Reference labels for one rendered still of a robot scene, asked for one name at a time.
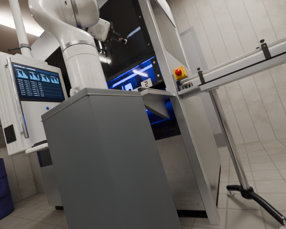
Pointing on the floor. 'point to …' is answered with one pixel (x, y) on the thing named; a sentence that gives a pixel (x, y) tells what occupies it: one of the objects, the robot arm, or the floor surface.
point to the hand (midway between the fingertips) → (116, 37)
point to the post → (180, 114)
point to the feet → (249, 193)
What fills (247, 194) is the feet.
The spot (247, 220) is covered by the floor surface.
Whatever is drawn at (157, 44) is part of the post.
